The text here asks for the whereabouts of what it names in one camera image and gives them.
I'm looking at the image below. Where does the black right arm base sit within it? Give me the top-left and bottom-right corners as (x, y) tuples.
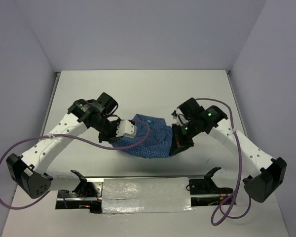
(186, 178), (233, 207)

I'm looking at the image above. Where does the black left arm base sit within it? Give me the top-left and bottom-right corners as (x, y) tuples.
(55, 178), (104, 214)

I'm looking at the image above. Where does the blue plaid long sleeve shirt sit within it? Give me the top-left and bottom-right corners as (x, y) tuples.
(111, 114), (173, 158)

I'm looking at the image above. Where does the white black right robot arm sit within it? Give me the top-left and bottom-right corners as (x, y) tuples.
(169, 98), (287, 203)

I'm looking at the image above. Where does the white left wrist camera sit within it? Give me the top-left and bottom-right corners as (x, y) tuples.
(116, 120), (137, 138)

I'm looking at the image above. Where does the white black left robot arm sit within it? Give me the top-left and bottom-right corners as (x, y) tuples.
(6, 92), (120, 199)

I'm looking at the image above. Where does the aluminium table edge rail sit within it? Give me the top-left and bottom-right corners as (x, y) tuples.
(225, 70), (248, 137)

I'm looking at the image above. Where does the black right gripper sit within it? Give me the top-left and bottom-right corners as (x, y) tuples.
(170, 118), (203, 156)

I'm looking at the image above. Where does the silver tape covered panel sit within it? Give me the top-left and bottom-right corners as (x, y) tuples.
(102, 177), (192, 214)

